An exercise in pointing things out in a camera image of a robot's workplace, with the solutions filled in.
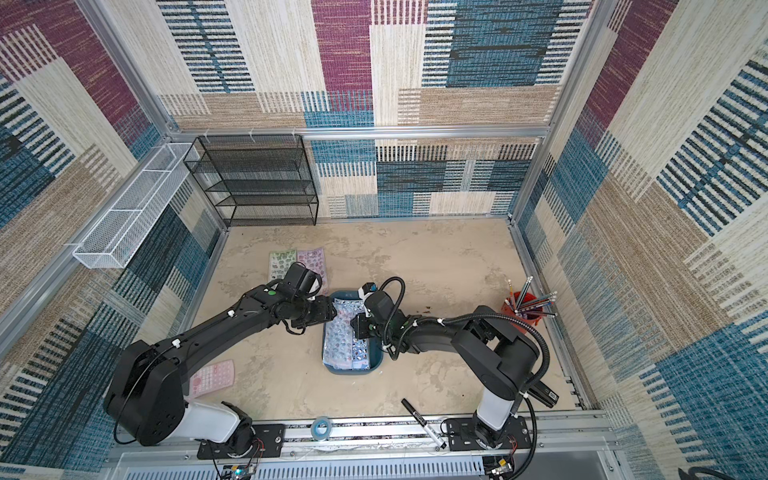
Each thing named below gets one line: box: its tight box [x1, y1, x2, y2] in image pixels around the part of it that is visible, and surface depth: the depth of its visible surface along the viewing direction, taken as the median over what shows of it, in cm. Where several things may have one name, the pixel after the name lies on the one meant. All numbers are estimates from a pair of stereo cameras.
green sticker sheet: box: [268, 250, 297, 283], surface depth 110 cm
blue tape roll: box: [310, 416, 333, 441], surface depth 77 cm
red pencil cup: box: [501, 275, 558, 326], surface depth 88 cm
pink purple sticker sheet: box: [296, 248, 328, 296], surface depth 111 cm
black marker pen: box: [400, 398, 447, 449], surface depth 76 cm
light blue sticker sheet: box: [323, 298, 371, 370], surface depth 85 cm
